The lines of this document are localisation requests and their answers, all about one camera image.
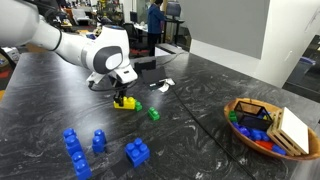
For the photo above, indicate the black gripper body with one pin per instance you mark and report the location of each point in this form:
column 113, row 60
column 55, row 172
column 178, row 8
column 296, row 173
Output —
column 118, row 85

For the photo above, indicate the yellow toy block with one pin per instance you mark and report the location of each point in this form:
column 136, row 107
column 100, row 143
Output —
column 129, row 104

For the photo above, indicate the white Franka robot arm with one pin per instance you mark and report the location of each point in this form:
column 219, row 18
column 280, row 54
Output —
column 66, row 43

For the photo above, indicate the square blue toy block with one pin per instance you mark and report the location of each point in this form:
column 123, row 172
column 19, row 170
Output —
column 137, row 152

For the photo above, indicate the long blue toy block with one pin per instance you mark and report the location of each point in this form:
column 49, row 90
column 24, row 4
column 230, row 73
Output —
column 72, row 141
column 81, row 165

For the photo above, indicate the small green toy block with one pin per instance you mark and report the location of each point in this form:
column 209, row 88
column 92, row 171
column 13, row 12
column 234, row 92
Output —
column 232, row 116

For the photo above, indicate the small blue toy block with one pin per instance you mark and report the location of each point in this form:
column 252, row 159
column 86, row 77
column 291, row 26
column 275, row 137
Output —
column 259, row 134
column 242, row 129
column 278, row 149

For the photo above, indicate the red toy block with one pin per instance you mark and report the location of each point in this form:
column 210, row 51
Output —
column 265, row 144

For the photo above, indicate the black device box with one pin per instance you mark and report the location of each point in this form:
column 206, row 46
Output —
column 146, row 64

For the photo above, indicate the black flat plate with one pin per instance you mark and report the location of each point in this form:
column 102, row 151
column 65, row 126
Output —
column 154, row 75

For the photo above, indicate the white paper tag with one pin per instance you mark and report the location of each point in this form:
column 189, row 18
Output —
column 165, row 85

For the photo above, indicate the black office chair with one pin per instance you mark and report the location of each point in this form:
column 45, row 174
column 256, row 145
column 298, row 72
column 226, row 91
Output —
column 131, row 31

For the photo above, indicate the person in blue hoodie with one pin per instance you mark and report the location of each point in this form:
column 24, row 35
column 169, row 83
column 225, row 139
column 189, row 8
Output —
column 155, row 23

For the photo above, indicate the black standing desk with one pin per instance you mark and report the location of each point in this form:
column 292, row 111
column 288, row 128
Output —
column 175, row 23

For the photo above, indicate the black computer monitor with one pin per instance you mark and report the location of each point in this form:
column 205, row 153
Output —
column 173, row 9

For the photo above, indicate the wooden bowl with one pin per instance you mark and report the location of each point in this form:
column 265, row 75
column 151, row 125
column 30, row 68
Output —
column 253, row 146

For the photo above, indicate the wooden crate with white lid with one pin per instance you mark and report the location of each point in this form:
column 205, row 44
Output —
column 291, row 131

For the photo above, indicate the white wrist-mounted camera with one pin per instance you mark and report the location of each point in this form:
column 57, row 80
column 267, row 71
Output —
column 95, row 78

